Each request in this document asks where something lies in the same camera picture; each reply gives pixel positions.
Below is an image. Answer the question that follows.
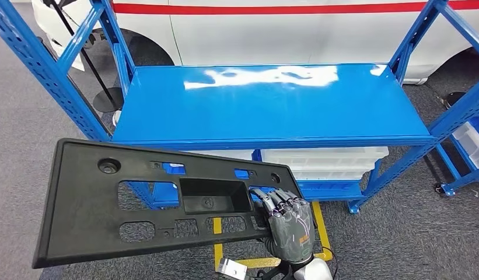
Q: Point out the small white parts bin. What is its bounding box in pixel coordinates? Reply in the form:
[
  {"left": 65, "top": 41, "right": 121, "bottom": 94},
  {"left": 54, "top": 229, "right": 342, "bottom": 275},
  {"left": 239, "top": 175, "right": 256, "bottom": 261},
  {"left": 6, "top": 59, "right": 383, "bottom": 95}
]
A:
[{"left": 452, "top": 121, "right": 479, "bottom": 169}]

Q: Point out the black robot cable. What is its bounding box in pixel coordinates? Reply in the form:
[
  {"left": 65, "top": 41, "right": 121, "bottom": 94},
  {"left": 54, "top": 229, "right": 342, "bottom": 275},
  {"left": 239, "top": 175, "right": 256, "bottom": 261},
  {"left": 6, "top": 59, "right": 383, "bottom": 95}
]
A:
[{"left": 320, "top": 246, "right": 338, "bottom": 280}]

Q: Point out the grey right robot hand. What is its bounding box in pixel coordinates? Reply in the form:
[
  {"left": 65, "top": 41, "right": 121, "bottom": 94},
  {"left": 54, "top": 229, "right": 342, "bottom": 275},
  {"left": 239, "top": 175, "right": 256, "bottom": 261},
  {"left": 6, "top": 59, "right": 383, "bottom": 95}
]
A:
[{"left": 249, "top": 187, "right": 317, "bottom": 266}]

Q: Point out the stanchion with dark round base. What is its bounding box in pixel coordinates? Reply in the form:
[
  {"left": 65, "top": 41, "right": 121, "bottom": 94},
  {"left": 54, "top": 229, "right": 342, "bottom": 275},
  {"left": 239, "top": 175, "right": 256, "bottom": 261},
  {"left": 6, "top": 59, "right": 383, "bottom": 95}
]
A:
[{"left": 442, "top": 91, "right": 466, "bottom": 110}]

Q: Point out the large blue plastic tray bin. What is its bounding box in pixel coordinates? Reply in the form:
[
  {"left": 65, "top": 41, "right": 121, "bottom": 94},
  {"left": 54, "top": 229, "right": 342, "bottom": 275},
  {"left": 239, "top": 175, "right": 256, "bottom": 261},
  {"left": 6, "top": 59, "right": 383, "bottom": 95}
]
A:
[{"left": 297, "top": 179, "right": 362, "bottom": 191}]

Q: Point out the white car with red stripe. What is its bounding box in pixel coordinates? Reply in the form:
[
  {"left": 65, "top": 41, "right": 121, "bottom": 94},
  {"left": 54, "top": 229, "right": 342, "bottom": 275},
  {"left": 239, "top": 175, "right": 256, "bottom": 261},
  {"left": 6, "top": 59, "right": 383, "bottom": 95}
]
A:
[{"left": 30, "top": 0, "right": 479, "bottom": 85}]

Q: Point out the blue metal shelf rack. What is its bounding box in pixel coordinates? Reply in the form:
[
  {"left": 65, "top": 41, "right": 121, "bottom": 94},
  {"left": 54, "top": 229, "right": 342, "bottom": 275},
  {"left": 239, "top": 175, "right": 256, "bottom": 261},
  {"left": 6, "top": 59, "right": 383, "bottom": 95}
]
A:
[{"left": 0, "top": 0, "right": 479, "bottom": 215}]

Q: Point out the large white plastic tray bin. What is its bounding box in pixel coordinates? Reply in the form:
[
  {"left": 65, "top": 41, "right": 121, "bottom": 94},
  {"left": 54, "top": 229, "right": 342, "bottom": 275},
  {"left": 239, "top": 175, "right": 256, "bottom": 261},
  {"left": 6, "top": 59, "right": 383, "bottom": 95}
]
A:
[
  {"left": 260, "top": 146, "right": 390, "bottom": 172},
  {"left": 289, "top": 169, "right": 369, "bottom": 181}
]

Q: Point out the black pole floor stand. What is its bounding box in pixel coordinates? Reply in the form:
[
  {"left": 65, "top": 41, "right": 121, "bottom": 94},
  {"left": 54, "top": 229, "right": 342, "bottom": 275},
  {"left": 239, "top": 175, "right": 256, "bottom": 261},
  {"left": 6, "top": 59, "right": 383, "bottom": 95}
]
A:
[{"left": 42, "top": 0, "right": 125, "bottom": 114}]

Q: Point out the black plastic license plate frame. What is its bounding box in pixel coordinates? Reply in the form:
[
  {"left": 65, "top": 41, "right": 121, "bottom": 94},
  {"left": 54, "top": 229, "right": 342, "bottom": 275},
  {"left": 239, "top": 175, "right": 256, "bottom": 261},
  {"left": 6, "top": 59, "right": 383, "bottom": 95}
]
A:
[{"left": 32, "top": 138, "right": 305, "bottom": 270}]

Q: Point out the blue wheeled bin rack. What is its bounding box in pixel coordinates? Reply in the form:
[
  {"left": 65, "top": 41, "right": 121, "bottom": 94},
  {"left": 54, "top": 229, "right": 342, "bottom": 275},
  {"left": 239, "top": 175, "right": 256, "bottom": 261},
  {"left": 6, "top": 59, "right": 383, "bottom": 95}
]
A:
[{"left": 434, "top": 112, "right": 479, "bottom": 197}]

